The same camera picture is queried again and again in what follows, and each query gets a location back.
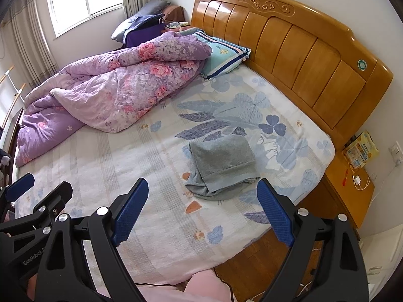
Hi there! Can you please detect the wooden nightstand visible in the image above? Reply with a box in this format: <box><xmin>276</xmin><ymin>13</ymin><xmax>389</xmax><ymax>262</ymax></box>
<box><xmin>324</xmin><ymin>151</ymin><xmax>376</xmax><ymax>230</ymax></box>
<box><xmin>163</xmin><ymin>21</ymin><xmax>192</xmax><ymax>33</ymax></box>

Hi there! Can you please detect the white wall socket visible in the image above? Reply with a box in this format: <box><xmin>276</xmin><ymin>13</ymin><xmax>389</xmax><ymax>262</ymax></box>
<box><xmin>389</xmin><ymin>143</ymin><xmax>403</xmax><ymax>167</ymax></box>

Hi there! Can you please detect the white charger with cable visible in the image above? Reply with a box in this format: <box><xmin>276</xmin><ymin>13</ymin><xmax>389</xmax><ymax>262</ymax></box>
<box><xmin>352</xmin><ymin>164</ymin><xmax>397</xmax><ymax>205</ymax></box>

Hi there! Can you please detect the white cabinet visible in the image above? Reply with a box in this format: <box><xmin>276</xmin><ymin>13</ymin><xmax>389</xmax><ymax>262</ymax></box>
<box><xmin>359</xmin><ymin>226</ymin><xmax>403</xmax><ymax>290</ymax></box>

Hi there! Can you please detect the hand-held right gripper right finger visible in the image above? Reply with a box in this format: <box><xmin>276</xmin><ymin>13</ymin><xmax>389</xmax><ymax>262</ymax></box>
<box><xmin>256</xmin><ymin>178</ymin><xmax>369</xmax><ymax>302</ymax></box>

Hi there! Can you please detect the grey hoodie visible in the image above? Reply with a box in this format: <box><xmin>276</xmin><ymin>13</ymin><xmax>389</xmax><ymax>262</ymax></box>
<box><xmin>184</xmin><ymin>135</ymin><xmax>260</xmax><ymax>201</ymax></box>

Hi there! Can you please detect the leaf-print bed sheet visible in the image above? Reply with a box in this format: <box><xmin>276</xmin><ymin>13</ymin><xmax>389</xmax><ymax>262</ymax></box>
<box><xmin>14</xmin><ymin>66</ymin><xmax>335</xmax><ymax>285</ymax></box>

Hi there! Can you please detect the striped teal pillow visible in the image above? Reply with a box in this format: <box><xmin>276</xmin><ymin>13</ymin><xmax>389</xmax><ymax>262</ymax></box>
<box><xmin>189</xmin><ymin>28</ymin><xmax>252</xmax><ymax>81</ymax></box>

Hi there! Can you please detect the grey pillow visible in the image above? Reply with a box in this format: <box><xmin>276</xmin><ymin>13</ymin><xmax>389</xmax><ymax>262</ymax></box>
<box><xmin>112</xmin><ymin>0</ymin><xmax>171</xmax><ymax>41</ymax></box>

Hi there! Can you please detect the yellow packet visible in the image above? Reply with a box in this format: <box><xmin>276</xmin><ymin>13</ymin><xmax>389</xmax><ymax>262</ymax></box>
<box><xmin>343</xmin><ymin>130</ymin><xmax>380</xmax><ymax>169</ymax></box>

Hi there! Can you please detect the brown cloth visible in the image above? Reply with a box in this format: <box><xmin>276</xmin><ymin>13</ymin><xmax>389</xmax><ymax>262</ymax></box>
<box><xmin>164</xmin><ymin>5</ymin><xmax>186</xmax><ymax>22</ymax></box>

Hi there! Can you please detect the dark wooden chair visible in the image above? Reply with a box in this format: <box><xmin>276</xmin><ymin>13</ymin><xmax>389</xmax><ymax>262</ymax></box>
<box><xmin>0</xmin><ymin>107</ymin><xmax>25</xmax><ymax>164</ymax></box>

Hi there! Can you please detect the purple floral quilt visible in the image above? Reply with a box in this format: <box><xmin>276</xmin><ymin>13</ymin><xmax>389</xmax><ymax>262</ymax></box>
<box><xmin>15</xmin><ymin>33</ymin><xmax>212</xmax><ymax>167</ymax></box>

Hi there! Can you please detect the dark purple cloth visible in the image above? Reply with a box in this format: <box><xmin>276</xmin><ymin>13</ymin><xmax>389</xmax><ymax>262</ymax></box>
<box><xmin>123</xmin><ymin>14</ymin><xmax>166</xmax><ymax>48</ymax></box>

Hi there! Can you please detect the wooden pole rack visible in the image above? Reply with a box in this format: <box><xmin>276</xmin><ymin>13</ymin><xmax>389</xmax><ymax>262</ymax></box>
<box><xmin>0</xmin><ymin>65</ymin><xmax>27</xmax><ymax>139</ymax></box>

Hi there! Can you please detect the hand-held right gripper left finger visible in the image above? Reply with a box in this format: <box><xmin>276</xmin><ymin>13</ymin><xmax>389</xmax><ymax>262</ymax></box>
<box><xmin>35</xmin><ymin>178</ymin><xmax>150</xmax><ymax>302</ymax></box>

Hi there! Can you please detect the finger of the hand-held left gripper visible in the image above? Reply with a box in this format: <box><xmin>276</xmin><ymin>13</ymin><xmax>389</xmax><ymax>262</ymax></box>
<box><xmin>0</xmin><ymin>181</ymin><xmax>74</xmax><ymax>243</ymax></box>
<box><xmin>0</xmin><ymin>173</ymin><xmax>35</xmax><ymax>214</ymax></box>

